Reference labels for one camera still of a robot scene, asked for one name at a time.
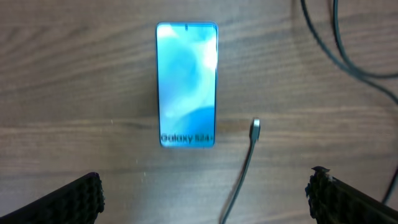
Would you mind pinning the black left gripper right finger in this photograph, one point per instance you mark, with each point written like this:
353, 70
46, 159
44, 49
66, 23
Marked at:
332, 201

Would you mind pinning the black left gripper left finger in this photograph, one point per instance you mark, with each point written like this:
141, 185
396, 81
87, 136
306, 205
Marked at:
79, 201

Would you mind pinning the blue Galaxy smartphone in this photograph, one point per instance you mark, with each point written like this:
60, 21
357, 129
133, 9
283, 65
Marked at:
187, 75

